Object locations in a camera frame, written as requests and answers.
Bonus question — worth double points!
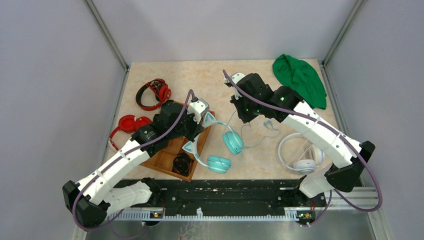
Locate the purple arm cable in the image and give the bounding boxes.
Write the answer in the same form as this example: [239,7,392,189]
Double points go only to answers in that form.
[222,69,384,227]
[71,88,197,239]

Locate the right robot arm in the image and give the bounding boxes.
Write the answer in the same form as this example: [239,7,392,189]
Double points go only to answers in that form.
[224,73,375,206]

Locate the green cloth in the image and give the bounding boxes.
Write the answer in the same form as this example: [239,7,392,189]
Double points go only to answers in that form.
[272,54,327,110]

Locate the red and white headphones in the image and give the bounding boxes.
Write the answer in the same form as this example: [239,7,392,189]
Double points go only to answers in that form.
[108,114,152,151]

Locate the grey slotted cable duct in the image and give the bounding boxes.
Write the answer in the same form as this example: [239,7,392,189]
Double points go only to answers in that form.
[106,207,312,222]

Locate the teal cat-ear headphones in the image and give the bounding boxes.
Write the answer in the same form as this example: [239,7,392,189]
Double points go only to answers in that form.
[181,110,282,174]

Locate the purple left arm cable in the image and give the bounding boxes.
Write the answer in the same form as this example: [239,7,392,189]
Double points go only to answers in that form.
[71,88,197,239]

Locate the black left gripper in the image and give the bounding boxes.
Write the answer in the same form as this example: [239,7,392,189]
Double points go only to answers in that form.
[168,108,205,143]

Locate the wooden compartment tray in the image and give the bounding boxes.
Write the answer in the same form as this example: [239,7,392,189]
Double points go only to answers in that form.
[133,123,197,182]

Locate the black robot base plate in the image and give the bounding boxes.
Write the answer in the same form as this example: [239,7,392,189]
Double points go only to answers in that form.
[132,178,327,217]

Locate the black orange rolled item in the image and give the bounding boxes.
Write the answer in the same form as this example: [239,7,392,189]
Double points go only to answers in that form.
[172,152,194,177]

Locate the red and black headphones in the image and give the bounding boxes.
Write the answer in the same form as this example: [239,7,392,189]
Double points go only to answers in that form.
[135,78,172,111]

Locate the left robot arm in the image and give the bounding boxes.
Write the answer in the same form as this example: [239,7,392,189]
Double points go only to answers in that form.
[62,98,209,230]

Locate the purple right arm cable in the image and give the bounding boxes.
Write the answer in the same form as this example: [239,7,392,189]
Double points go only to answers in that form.
[222,69,384,227]

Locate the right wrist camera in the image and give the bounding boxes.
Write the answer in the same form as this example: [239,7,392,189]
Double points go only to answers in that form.
[224,72,246,100]

